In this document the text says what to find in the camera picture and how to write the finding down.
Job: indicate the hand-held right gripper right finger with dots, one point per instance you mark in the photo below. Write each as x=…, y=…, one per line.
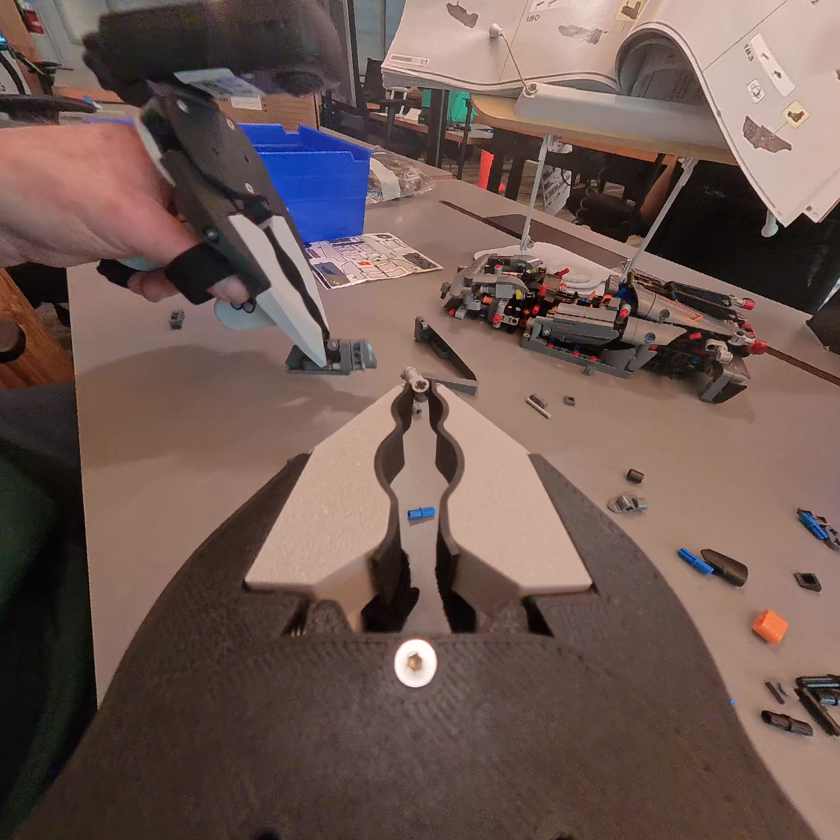
x=518, y=525

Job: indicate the printed sign board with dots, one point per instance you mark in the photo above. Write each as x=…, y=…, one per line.
x=554, y=187

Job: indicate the orange lego slope piece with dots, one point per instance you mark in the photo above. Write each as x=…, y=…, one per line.
x=770, y=626

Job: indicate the person's left hand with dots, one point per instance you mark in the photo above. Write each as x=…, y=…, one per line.
x=85, y=197

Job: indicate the dark bag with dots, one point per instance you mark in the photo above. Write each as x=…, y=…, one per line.
x=825, y=328

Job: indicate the white lego sticker sheet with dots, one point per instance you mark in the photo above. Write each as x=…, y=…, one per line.
x=374, y=259

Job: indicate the grey curved lego panel pin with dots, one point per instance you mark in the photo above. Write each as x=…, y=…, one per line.
x=627, y=504

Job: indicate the white book stand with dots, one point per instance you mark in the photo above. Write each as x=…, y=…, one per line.
x=590, y=115

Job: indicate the black curved lego panel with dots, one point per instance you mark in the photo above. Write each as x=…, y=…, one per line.
x=727, y=568

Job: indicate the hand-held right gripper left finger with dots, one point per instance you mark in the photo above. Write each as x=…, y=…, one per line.
x=328, y=525

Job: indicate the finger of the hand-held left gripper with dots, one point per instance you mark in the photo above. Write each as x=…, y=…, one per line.
x=282, y=295
x=298, y=262

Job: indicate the orange traffic cone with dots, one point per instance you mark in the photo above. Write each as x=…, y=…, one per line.
x=485, y=170

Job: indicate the clear plastic parts bag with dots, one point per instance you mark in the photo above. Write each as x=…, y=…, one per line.
x=397, y=177

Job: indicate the white bar grey lego piece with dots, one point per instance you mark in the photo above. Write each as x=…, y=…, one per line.
x=538, y=405

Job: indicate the grey black lego car model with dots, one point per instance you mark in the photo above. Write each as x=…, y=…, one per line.
x=590, y=321

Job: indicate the long grey lego wedge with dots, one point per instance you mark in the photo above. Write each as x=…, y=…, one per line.
x=459, y=386

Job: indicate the red fire extinguisher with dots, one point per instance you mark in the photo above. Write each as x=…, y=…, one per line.
x=34, y=16

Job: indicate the blue plastic bin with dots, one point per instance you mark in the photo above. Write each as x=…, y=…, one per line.
x=315, y=177

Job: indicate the grey lego panel assembly red pins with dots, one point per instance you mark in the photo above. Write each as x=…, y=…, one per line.
x=348, y=358

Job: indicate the small black lego piece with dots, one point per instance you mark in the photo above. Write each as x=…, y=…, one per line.
x=808, y=582

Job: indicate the person's dark trousers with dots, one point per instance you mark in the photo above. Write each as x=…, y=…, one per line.
x=39, y=420

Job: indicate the long grey lego beam panel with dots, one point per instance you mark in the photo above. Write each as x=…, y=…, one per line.
x=439, y=348

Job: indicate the green bag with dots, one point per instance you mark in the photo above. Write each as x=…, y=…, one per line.
x=446, y=105

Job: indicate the black grey lego connector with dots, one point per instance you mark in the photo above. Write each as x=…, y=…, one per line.
x=820, y=702

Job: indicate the brown cardboard box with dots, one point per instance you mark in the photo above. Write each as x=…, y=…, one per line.
x=289, y=113

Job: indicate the open lego instruction booklet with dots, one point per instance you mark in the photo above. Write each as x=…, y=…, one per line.
x=459, y=52

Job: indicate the grey round lego connector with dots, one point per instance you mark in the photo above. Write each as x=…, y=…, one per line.
x=833, y=538

